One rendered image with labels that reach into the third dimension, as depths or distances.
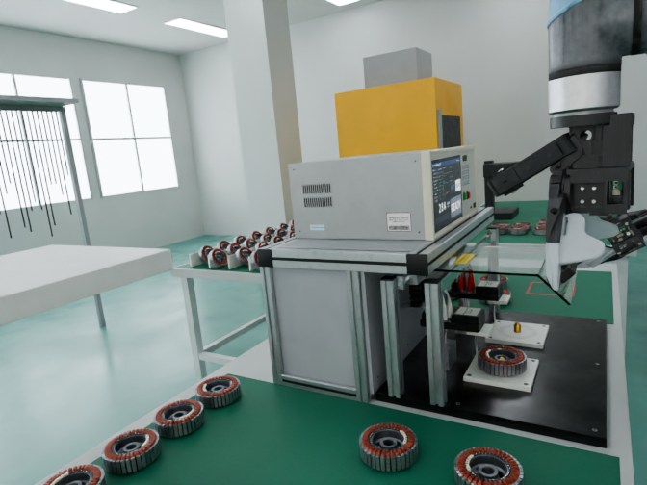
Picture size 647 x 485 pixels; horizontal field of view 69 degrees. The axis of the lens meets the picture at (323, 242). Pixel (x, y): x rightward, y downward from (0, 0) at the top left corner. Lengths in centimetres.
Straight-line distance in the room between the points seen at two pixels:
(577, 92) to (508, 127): 591
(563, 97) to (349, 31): 681
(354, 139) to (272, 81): 104
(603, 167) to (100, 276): 66
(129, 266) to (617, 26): 69
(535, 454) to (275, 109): 448
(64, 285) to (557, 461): 87
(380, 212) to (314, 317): 30
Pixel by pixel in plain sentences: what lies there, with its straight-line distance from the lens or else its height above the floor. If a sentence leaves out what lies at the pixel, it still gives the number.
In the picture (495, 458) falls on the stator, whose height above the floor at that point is 78.
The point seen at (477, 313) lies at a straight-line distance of 121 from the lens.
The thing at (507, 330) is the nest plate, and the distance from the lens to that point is 149.
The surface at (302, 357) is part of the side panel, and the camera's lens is 123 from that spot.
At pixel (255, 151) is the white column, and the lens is 523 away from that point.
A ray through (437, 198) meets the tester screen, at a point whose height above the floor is 121.
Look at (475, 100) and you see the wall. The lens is 662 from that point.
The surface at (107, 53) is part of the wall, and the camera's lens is 845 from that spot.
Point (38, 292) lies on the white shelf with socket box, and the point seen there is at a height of 120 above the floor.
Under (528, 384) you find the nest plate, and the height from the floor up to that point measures 78.
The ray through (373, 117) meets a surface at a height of 165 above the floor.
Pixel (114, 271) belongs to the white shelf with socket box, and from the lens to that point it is 75.
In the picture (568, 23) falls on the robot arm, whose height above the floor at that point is 145.
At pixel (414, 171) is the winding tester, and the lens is 110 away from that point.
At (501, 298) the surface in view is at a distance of 145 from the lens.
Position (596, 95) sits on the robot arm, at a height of 137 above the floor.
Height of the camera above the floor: 134
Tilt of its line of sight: 11 degrees down
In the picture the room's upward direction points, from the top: 5 degrees counter-clockwise
